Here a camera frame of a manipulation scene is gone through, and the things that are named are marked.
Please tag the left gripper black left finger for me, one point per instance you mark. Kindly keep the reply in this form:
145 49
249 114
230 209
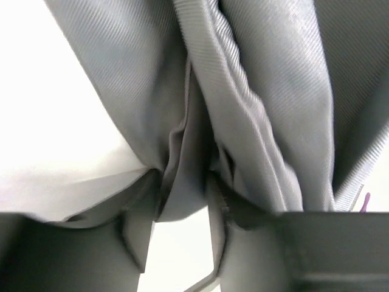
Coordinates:
103 248

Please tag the grey pleated skirt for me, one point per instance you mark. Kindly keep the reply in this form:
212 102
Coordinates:
277 97

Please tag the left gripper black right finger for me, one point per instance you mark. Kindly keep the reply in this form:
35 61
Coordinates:
255 250

